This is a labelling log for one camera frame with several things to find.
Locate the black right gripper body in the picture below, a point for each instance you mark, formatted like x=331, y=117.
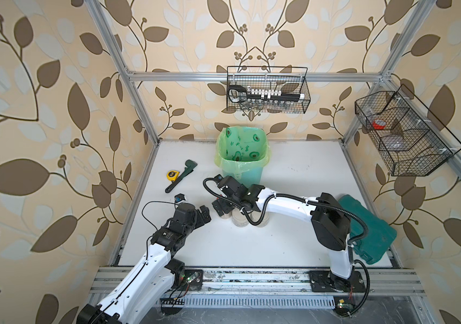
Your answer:
x=236, y=202

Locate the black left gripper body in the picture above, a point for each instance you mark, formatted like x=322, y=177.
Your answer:
x=199, y=221

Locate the clear peanut jar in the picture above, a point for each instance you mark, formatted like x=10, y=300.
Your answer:
x=226, y=216

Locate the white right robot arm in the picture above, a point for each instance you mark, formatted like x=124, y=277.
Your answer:
x=335, y=228

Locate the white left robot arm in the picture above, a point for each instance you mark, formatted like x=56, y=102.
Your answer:
x=156, y=273

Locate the beige lid jar right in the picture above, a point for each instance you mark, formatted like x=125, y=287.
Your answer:
x=261, y=221

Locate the beige lid jar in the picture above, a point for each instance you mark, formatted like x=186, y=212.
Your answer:
x=261, y=221
x=239, y=219

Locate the beige lid jar left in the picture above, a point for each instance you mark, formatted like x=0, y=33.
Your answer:
x=239, y=219

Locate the green bin with bag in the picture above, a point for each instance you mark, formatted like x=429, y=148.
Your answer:
x=242, y=153

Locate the yellow tape measure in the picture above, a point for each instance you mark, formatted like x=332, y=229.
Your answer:
x=172, y=175

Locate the red object in basket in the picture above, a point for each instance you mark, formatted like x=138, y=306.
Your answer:
x=378, y=124

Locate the black socket set rail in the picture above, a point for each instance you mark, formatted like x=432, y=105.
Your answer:
x=240, y=94

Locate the black wire basket back wall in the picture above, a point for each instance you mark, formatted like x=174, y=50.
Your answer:
x=270, y=89

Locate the black wire basket wall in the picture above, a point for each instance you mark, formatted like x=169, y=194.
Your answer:
x=416, y=141
x=270, y=89

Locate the black wire basket right wall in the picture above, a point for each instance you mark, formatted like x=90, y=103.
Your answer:
x=416, y=141

